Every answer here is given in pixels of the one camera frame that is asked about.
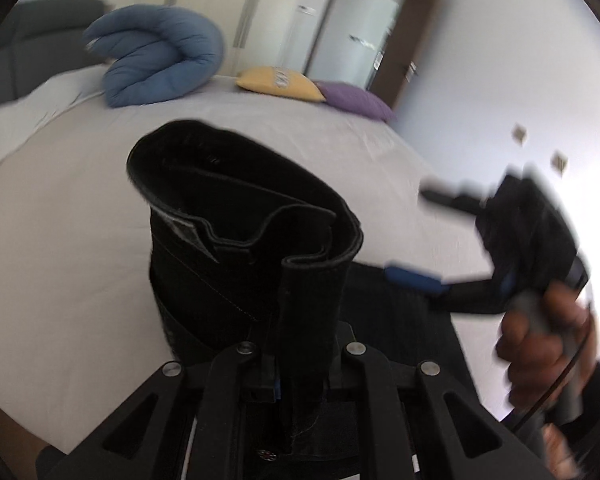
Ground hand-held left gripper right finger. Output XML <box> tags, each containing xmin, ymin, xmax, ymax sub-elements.
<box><xmin>329</xmin><ymin>326</ymin><xmax>556</xmax><ymax>480</ymax></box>

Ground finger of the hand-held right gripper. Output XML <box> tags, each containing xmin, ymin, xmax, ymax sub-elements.
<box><xmin>418</xmin><ymin>186</ymin><xmax>497</xmax><ymax>219</ymax></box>
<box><xmin>384</xmin><ymin>259</ymin><xmax>507</xmax><ymax>314</ymax></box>

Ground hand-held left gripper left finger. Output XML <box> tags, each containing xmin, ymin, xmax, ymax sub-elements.
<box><xmin>36</xmin><ymin>341</ymin><xmax>282</xmax><ymax>480</ymax></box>

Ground black denim pants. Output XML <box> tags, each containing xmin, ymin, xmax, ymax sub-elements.
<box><xmin>126</xmin><ymin>120</ymin><xmax>486</xmax><ymax>480</ymax></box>

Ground person's right hand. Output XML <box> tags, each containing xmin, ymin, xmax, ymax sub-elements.
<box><xmin>495</xmin><ymin>282</ymin><xmax>598</xmax><ymax>408</ymax></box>

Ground purple pillow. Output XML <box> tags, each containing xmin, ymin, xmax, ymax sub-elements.
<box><xmin>315</xmin><ymin>81</ymin><xmax>397</xmax><ymax>122</ymax></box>

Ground dark brown door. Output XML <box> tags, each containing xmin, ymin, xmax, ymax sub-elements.
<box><xmin>370</xmin><ymin>0</ymin><xmax>448</xmax><ymax>108</ymax></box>

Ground bed with white sheet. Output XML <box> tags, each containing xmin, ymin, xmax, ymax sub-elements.
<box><xmin>0</xmin><ymin>65</ymin><xmax>531</xmax><ymax>456</ymax></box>

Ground yellow patterned pillow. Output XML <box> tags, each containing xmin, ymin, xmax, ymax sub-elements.
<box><xmin>236</xmin><ymin>66</ymin><xmax>327</xmax><ymax>103</ymax></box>

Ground white wardrobe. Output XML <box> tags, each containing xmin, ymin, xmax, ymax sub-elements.
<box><xmin>140</xmin><ymin>0</ymin><xmax>341</xmax><ymax>77</ymax></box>

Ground rolled blue duvet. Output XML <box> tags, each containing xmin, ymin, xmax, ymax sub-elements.
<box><xmin>82</xmin><ymin>4</ymin><xmax>226</xmax><ymax>109</ymax></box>

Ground white pillow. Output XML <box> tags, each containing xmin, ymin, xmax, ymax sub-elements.
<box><xmin>0</xmin><ymin>67</ymin><xmax>111</xmax><ymax>181</ymax></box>

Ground grey padded headboard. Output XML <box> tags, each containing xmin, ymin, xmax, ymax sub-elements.
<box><xmin>0</xmin><ymin>0</ymin><xmax>106</xmax><ymax>111</ymax></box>

